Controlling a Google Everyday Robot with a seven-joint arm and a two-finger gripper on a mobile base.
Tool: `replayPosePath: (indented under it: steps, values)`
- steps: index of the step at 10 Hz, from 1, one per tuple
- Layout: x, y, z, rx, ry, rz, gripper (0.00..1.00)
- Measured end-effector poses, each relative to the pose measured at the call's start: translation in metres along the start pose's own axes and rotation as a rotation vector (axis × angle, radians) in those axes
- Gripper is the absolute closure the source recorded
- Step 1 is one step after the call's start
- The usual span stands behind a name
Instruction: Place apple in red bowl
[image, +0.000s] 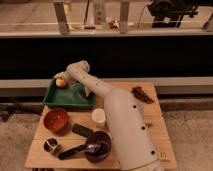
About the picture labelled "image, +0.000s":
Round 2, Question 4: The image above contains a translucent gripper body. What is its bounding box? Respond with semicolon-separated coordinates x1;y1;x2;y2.
55;72;75;88

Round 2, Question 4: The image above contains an orange apple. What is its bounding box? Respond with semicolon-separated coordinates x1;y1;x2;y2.
56;79;67;88

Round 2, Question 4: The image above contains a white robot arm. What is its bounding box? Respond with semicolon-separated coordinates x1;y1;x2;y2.
62;61;165;171

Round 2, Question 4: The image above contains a red bowl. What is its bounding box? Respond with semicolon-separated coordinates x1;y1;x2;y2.
43;108;69;133

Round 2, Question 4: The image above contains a dark maroon bowl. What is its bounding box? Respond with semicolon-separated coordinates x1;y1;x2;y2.
85;131;112;163

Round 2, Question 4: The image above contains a green plastic tray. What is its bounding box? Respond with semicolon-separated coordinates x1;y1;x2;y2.
43;78;96;109

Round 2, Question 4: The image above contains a yellow banana piece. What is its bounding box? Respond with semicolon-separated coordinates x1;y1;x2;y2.
84;86;91;97

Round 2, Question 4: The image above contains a white cup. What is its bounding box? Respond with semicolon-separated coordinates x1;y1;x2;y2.
91;108;106;128

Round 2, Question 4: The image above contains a black rectangular remote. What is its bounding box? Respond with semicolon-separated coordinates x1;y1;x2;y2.
72;124;93;137

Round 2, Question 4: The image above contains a small metal can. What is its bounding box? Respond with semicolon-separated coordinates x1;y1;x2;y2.
43;138;59;154

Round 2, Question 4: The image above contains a black machine in background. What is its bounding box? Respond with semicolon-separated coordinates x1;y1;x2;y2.
148;0;198;28

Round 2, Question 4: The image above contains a black handled ladle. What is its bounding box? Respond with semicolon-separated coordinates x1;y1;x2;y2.
58;144;101;160

